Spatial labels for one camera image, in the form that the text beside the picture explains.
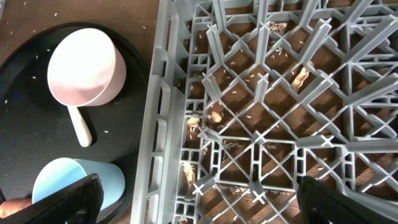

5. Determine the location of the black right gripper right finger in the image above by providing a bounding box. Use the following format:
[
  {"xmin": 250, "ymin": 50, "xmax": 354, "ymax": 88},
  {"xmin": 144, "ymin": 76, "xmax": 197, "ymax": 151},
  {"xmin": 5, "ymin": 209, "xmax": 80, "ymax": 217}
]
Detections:
[{"xmin": 297, "ymin": 176, "xmax": 392, "ymax": 224}]

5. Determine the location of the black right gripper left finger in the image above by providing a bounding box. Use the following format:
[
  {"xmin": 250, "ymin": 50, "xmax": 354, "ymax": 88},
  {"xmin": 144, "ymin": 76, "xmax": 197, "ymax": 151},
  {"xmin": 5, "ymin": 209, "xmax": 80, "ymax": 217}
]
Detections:
[{"xmin": 1, "ymin": 174, "xmax": 104, "ymax": 224}]

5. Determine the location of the pink bowl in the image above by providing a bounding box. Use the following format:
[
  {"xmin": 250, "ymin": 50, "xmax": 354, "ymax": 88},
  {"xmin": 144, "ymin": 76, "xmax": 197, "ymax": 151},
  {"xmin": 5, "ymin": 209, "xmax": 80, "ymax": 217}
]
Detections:
[{"xmin": 47, "ymin": 28, "xmax": 127, "ymax": 107}]

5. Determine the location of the grey dishwasher rack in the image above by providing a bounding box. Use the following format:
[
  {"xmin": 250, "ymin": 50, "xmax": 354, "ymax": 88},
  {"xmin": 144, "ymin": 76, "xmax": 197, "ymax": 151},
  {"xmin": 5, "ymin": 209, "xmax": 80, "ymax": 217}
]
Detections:
[{"xmin": 131, "ymin": 1, "xmax": 397, "ymax": 223}]

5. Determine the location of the peanut in rack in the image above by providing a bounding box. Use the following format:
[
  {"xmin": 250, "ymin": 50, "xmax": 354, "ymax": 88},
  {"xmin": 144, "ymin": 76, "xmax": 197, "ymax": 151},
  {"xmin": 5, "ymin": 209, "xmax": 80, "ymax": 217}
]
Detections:
[{"xmin": 291, "ymin": 67, "xmax": 310, "ymax": 93}]

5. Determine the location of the blue cup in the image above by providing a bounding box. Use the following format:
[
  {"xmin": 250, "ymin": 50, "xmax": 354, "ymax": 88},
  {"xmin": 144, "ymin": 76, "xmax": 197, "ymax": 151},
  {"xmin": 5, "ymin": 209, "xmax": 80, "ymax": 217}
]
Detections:
[{"xmin": 32, "ymin": 157, "xmax": 125, "ymax": 210}]

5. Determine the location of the white plastic fork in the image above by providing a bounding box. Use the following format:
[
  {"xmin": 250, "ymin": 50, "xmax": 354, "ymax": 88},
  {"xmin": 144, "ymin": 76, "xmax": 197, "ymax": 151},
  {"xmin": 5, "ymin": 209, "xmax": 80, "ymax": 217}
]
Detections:
[{"xmin": 67, "ymin": 106, "xmax": 92, "ymax": 147}]

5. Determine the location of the round black tray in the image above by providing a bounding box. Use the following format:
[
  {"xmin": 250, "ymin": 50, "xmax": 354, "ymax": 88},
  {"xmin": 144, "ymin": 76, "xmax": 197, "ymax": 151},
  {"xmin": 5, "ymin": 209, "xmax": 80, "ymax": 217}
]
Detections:
[{"xmin": 1, "ymin": 22, "xmax": 150, "ymax": 223}]

